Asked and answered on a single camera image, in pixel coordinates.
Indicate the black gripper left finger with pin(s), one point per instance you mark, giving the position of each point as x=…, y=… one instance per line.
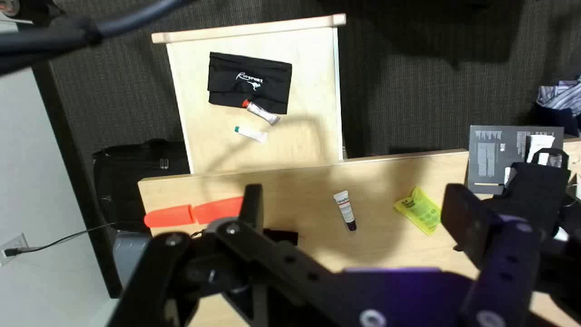
x=253, y=205

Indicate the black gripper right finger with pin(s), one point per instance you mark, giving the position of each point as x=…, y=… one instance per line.
x=476, y=227

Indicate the small white Aquaphor tube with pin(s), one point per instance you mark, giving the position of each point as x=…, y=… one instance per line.
x=346, y=208

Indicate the green-capped white tube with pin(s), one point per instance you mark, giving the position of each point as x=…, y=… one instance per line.
x=251, y=132

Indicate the light wooden drawer unit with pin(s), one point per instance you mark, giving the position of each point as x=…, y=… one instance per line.
x=311, y=127

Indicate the red-capped silver tube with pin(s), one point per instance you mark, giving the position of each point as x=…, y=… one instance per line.
x=260, y=110

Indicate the orange tape strip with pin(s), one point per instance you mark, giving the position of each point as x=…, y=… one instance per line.
x=188, y=214

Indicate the yellow-green snack packet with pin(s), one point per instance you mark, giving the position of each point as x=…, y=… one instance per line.
x=420, y=208

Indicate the dark grey printed box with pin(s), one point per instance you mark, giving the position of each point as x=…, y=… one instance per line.
x=494, y=147

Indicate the black Roosport pouch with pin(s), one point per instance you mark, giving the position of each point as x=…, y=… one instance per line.
x=235, y=78

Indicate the black bag on floor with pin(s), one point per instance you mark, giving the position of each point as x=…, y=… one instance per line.
x=119, y=168

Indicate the striped cloth bundle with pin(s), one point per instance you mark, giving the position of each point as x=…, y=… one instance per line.
x=560, y=103

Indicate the black cable overhead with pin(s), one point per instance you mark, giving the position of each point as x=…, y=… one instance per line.
x=84, y=32

